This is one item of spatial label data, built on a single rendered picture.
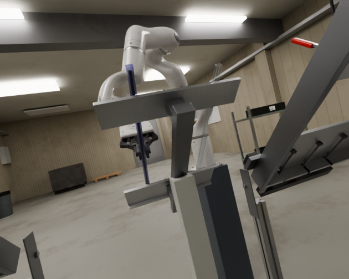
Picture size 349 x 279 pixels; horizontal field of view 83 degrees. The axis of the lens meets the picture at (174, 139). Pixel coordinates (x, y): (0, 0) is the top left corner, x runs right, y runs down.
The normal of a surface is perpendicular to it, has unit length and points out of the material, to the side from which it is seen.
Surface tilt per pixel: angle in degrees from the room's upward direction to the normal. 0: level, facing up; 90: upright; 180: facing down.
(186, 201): 90
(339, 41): 90
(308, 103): 90
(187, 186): 90
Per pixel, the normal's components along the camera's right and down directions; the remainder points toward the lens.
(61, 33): 0.38, -0.08
